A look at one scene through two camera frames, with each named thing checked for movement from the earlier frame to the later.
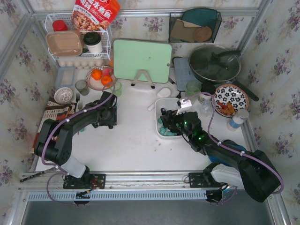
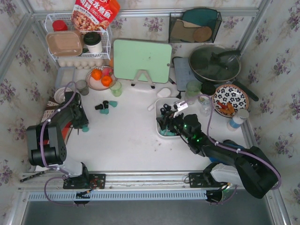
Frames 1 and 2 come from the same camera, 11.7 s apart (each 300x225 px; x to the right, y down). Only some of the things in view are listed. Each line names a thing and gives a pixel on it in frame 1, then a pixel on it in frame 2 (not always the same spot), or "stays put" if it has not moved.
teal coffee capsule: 170,133 stays put
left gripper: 112,116 -> 79,119
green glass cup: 193,88 stays put
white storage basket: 169,104 stays put
